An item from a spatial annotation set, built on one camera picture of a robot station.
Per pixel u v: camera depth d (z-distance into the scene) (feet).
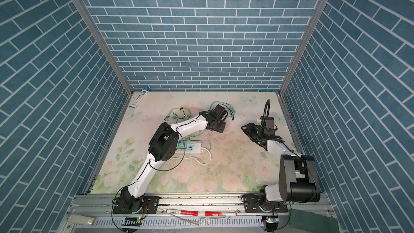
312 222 2.29
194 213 2.32
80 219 2.20
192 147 2.92
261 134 2.34
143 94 3.90
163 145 1.95
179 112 3.57
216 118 2.64
